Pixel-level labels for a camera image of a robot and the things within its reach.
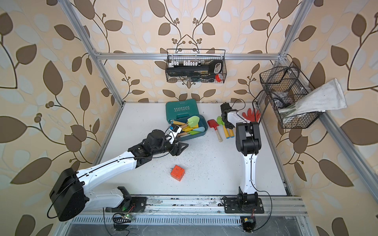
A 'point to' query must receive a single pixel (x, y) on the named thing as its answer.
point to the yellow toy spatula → (232, 132)
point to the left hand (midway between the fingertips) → (185, 142)
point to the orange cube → (177, 173)
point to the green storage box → (180, 111)
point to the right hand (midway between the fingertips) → (237, 124)
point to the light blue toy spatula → (201, 129)
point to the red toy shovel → (212, 123)
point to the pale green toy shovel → (193, 121)
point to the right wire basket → (285, 86)
